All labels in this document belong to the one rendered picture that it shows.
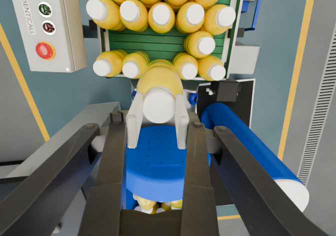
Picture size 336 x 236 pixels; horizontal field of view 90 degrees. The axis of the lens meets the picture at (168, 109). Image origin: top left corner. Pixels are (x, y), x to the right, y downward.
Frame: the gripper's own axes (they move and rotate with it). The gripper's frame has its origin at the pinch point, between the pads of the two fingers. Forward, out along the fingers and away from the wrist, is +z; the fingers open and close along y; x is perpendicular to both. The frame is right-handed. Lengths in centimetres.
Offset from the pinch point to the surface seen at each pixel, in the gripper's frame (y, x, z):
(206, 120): 42, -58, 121
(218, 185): 66, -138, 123
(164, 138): 1.8, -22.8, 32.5
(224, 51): 23, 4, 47
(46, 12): -24.9, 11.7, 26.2
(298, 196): 58, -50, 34
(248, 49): 33, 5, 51
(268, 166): 48, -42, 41
